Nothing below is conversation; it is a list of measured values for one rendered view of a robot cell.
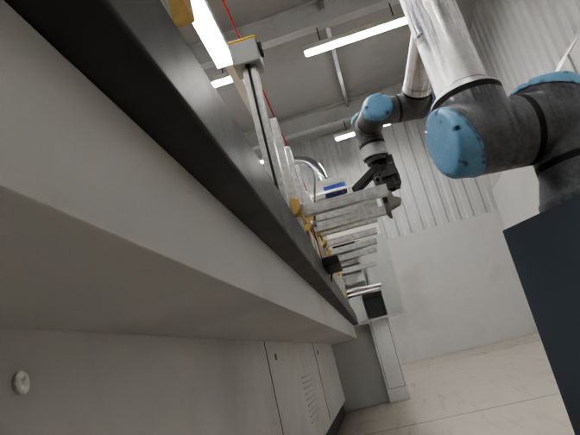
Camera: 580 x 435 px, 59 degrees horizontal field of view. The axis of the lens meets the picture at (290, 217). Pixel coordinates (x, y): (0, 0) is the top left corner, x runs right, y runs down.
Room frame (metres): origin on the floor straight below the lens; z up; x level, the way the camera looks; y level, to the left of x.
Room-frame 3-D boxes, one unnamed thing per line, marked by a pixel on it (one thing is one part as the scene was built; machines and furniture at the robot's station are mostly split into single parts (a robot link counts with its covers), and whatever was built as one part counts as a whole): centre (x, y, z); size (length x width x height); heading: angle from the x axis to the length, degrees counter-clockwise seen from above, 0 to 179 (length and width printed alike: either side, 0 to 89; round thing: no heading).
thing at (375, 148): (1.66, -0.33, 1.05); 0.10 x 0.09 x 0.05; 174
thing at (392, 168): (1.66, -0.34, 0.97); 0.09 x 0.08 x 0.12; 84
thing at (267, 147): (1.14, 0.01, 0.93); 0.05 x 0.05 x 0.45; 84
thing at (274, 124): (1.40, -0.01, 0.89); 0.04 x 0.04 x 0.48; 84
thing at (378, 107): (1.55, -0.36, 1.14); 0.12 x 0.12 x 0.09; 8
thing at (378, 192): (1.43, -0.07, 0.84); 0.44 x 0.03 x 0.04; 84
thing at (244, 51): (1.14, 0.01, 1.18); 0.07 x 0.07 x 0.08; 84
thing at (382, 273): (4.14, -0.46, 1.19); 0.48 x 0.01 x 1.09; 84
